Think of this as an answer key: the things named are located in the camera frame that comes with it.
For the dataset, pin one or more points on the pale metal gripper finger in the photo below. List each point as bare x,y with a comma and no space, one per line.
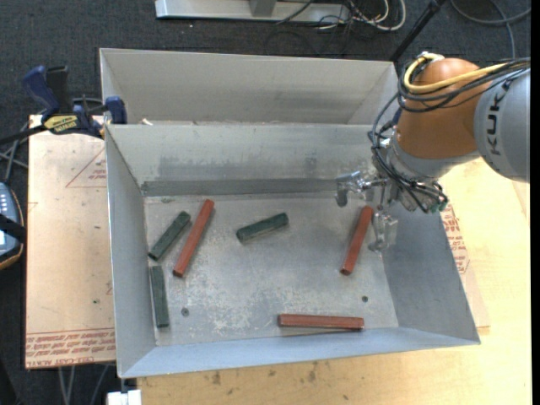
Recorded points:
345,184
385,228

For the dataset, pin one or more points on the red-brown flat block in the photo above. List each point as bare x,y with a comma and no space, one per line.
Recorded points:
357,241
320,322
194,238

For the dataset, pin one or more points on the dark green flat block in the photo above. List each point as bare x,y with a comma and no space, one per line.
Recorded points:
262,227
159,297
169,235

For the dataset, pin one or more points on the grey metal bin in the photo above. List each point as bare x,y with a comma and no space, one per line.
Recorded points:
261,277

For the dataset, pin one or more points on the brown cardboard board, red print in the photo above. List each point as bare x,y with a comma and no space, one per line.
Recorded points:
63,234

